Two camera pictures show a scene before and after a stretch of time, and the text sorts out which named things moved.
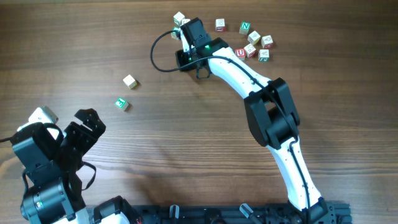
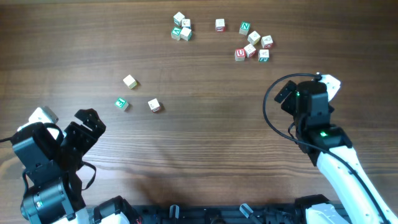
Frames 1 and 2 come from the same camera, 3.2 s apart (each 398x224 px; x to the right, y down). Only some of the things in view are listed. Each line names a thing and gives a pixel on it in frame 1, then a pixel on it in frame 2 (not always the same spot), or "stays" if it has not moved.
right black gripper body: [186, 59] -> [300, 114]
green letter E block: [121, 104] stays
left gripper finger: [91, 121] stays
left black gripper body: [74, 137] stays
